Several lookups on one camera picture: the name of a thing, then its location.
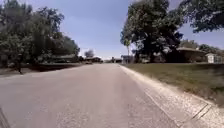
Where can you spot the grey asphalt road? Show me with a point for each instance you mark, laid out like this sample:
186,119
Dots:
83,96

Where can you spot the small distant tree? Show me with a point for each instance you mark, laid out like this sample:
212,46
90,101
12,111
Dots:
89,53

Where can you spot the small structure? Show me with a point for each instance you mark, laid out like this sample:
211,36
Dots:
126,59

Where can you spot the low house behind trees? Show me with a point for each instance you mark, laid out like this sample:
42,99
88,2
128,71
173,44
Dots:
63,58

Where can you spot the grass lawn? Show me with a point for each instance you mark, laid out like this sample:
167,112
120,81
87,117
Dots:
186,75

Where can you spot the group of green trees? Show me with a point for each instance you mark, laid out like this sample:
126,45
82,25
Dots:
26,33

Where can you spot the overhanging tree branches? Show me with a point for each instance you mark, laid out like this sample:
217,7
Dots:
203,13

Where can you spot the small white building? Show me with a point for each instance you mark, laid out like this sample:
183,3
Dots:
213,58

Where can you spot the low distant building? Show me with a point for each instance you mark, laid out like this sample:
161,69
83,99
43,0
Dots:
94,59

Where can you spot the pale concrete gutter strip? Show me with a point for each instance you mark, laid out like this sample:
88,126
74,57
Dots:
173,100

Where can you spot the large dark tree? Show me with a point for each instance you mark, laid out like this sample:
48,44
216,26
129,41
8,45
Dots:
151,26

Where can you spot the brown roofed house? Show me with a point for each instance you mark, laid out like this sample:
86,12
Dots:
188,55

